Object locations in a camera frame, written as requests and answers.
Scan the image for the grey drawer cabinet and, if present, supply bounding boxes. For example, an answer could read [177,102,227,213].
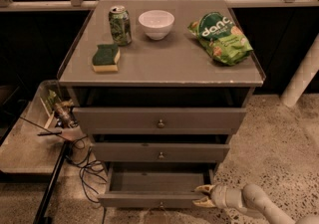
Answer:
[56,0,267,182]

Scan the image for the grey middle drawer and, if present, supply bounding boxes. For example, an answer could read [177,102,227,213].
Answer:
[92,142,229,163]

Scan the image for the white ceramic bowl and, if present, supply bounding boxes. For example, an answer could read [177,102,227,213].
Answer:
[139,10,174,40]

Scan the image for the clear plastic bin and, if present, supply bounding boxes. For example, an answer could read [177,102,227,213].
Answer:
[23,80,85,143]

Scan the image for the grey bottom drawer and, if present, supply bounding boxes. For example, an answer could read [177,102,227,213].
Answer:
[98,162,215,209]

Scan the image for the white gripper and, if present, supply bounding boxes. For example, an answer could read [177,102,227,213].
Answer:
[192,184,245,210]

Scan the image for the black floor cable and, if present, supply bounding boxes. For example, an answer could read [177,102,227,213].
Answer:
[64,134,111,224]

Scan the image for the grey drawer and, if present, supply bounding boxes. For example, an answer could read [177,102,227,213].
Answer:
[92,142,229,163]
[73,108,246,134]
[98,162,215,209]

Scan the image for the green soda can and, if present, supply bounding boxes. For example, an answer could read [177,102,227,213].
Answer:
[109,5,132,46]

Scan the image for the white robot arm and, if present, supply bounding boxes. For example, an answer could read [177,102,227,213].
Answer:
[192,184,319,224]

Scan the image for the green chip bag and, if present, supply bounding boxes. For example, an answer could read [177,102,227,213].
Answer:
[187,12,253,66]

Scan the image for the grey top drawer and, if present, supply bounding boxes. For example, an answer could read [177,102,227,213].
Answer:
[73,108,246,134]

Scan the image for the white diagonal post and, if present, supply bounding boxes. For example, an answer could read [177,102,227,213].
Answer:
[281,34,319,108]

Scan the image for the green yellow sponge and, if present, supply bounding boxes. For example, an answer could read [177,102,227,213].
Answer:
[92,44,121,73]

